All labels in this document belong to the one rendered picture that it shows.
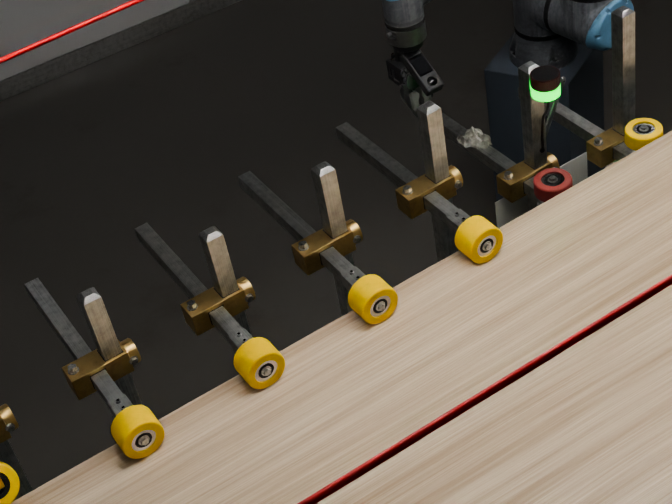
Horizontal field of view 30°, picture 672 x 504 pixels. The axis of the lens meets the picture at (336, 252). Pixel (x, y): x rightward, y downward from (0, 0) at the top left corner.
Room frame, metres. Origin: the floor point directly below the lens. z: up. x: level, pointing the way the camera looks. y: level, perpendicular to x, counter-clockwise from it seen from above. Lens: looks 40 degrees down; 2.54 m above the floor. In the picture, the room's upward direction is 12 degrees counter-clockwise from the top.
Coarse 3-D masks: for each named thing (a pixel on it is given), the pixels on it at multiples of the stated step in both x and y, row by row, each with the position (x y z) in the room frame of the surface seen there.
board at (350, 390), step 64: (576, 192) 1.96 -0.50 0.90; (640, 192) 1.92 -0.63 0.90; (448, 256) 1.85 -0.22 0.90; (512, 256) 1.81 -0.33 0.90; (576, 256) 1.77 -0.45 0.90; (640, 256) 1.74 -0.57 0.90; (448, 320) 1.67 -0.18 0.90; (512, 320) 1.64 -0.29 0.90; (576, 320) 1.61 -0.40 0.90; (640, 320) 1.57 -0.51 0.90; (320, 384) 1.58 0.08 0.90; (384, 384) 1.55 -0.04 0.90; (448, 384) 1.52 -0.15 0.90; (512, 384) 1.48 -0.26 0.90; (576, 384) 1.45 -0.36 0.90; (640, 384) 1.43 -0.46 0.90; (192, 448) 1.49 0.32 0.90; (256, 448) 1.46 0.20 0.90; (320, 448) 1.43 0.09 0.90; (384, 448) 1.40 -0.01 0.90; (448, 448) 1.37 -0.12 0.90; (512, 448) 1.35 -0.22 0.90; (576, 448) 1.32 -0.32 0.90; (640, 448) 1.29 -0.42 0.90
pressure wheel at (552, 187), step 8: (552, 168) 2.05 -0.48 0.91; (560, 168) 2.04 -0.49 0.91; (536, 176) 2.03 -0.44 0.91; (544, 176) 2.03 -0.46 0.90; (552, 176) 2.02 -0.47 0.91; (560, 176) 2.02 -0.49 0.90; (568, 176) 2.01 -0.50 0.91; (536, 184) 2.01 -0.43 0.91; (544, 184) 2.00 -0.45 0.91; (552, 184) 2.00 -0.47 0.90; (560, 184) 1.99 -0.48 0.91; (568, 184) 1.99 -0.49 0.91; (536, 192) 2.00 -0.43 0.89; (544, 192) 1.98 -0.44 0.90; (552, 192) 1.97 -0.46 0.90; (560, 192) 1.97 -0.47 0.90; (544, 200) 1.98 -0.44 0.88
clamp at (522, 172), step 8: (552, 160) 2.13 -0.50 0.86; (512, 168) 2.12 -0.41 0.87; (520, 168) 2.11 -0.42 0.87; (528, 168) 2.11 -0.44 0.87; (536, 168) 2.10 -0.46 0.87; (544, 168) 2.10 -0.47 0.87; (496, 176) 2.11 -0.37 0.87; (520, 176) 2.09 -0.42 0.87; (528, 176) 2.09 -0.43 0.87; (504, 184) 2.08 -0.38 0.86; (512, 184) 2.07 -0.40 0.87; (520, 184) 2.08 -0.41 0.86; (504, 192) 2.09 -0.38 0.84; (512, 192) 2.07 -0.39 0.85; (520, 192) 2.08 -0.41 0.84; (512, 200) 2.07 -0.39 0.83
